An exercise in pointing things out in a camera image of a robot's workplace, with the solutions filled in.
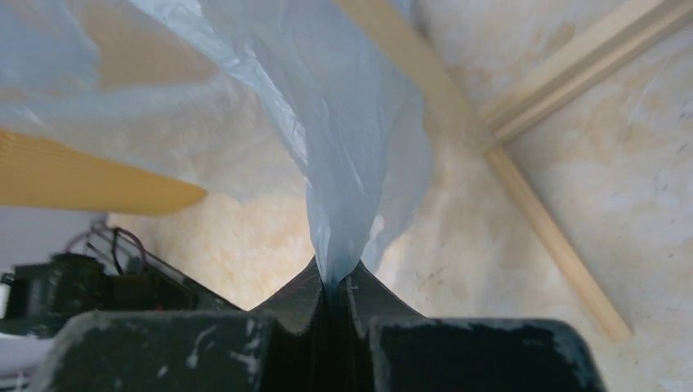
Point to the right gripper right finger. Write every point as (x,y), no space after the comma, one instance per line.
(395,348)

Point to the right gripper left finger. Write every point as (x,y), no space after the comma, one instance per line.
(269,348)

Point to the blue plastic trash bag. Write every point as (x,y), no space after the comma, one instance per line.
(246,98)

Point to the yellow mesh trash bin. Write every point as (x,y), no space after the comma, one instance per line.
(37,172)

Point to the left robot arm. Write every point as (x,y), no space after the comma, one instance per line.
(42,298)

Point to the wooden clothes rack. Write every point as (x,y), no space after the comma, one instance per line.
(562,133)

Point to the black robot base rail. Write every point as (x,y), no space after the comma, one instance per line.
(139,280)

